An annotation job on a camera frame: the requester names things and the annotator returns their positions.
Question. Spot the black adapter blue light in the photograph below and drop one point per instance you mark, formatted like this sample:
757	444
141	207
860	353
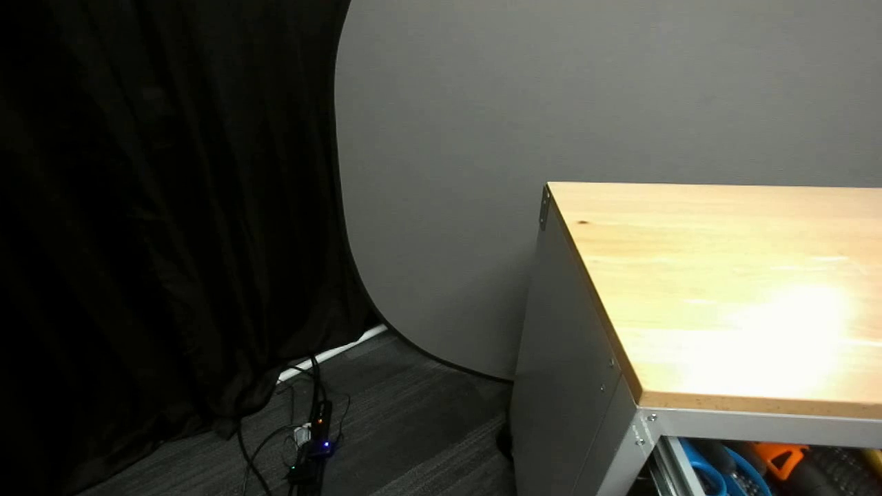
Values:
319	449

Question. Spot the black curtain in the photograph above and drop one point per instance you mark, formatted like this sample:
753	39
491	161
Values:
140	230

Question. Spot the white floor strip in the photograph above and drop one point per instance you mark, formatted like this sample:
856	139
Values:
334	350

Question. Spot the grey rounded divider panel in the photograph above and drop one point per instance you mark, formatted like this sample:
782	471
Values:
552	91

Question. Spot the steel tool drawer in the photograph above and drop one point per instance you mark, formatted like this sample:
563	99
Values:
680	468

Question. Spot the grey tool cabinet wooden top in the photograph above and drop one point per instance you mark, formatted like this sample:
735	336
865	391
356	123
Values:
568	386

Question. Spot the blue tool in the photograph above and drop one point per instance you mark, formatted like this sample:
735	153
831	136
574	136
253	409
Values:
725	467

